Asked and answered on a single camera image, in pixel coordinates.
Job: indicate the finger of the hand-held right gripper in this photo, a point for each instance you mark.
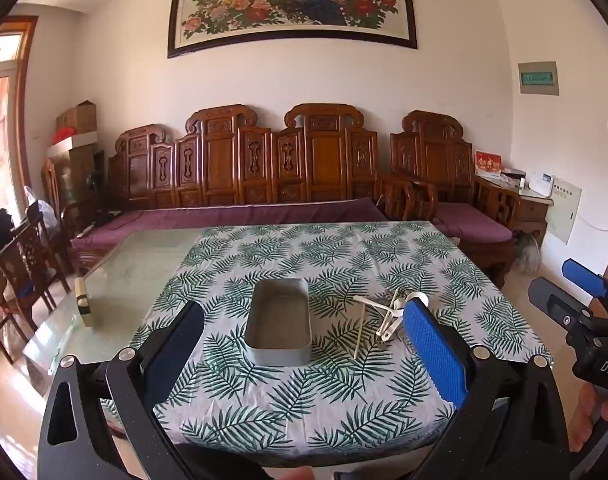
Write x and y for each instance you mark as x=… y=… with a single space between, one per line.
x=584 y=272
x=551 y=297

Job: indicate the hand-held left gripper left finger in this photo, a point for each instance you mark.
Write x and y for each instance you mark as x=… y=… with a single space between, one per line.
x=183 y=350

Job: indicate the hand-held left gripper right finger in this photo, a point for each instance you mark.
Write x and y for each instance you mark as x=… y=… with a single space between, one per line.
x=434 y=350

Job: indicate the small white plastic spoon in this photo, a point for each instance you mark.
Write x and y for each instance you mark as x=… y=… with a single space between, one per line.
x=388 y=327

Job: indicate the large white plastic spoon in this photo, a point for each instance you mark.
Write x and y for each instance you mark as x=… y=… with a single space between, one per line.
x=418 y=298

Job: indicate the cream chopstick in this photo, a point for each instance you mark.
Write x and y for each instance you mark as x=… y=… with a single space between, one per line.
x=376 y=306
x=360 y=332

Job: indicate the rectangular metal tin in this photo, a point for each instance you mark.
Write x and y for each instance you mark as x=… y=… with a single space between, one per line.
x=276 y=320

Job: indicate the person's right hand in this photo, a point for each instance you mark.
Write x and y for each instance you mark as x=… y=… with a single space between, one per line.
x=596 y=420

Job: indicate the grey fluffy mop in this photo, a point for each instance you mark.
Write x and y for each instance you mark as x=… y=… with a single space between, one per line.
x=528 y=255

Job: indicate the white electrical panel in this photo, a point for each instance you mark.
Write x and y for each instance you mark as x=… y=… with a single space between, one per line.
x=564 y=210

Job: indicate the wooden side table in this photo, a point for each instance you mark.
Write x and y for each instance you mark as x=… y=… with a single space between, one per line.
x=531 y=210

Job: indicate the small beige box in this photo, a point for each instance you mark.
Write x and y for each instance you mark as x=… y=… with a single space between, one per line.
x=84 y=305

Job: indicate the short purple seat cushion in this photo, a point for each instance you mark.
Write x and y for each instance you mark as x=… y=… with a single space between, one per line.
x=471 y=220

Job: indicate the leaf-print tablecloth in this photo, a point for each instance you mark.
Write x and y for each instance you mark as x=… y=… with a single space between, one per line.
x=294 y=400

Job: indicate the long purple seat cushion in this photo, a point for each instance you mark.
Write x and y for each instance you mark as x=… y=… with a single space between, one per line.
x=208 y=216

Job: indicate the red card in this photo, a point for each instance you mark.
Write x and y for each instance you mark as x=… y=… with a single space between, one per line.
x=488 y=164

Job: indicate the carved wooden armchair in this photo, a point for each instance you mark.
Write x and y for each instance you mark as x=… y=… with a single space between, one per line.
x=434 y=155

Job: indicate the carved wooden sofa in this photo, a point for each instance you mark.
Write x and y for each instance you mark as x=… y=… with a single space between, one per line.
x=218 y=160

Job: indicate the clear plastic bag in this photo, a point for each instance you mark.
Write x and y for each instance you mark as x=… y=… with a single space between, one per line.
x=42 y=210

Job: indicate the large white-edged box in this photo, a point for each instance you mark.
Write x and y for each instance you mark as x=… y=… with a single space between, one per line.
x=76 y=160

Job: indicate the cardboard box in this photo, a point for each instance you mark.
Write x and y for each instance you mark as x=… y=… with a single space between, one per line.
x=78 y=117

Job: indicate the framed peacock flower painting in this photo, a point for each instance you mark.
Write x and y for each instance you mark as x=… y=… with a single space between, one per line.
x=294 y=5

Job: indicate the green wall sign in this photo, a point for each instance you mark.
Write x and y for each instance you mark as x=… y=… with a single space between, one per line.
x=538 y=78

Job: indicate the wooden door frame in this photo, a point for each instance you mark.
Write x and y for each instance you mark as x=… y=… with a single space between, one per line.
x=26 y=110

